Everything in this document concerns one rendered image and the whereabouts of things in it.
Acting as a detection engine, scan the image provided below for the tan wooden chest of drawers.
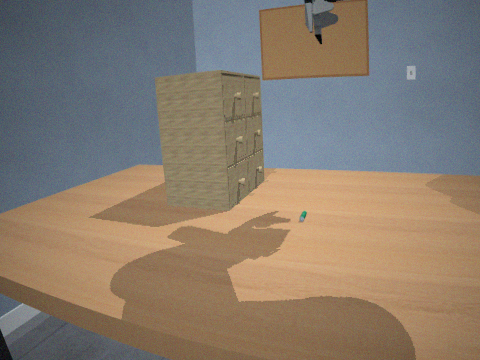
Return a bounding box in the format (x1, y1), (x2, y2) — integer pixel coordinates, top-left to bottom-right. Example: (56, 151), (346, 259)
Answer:
(155, 70), (264, 211)

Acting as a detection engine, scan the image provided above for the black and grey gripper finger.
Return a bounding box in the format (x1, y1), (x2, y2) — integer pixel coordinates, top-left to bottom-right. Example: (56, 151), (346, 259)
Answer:
(313, 12), (338, 44)
(304, 0), (334, 33)

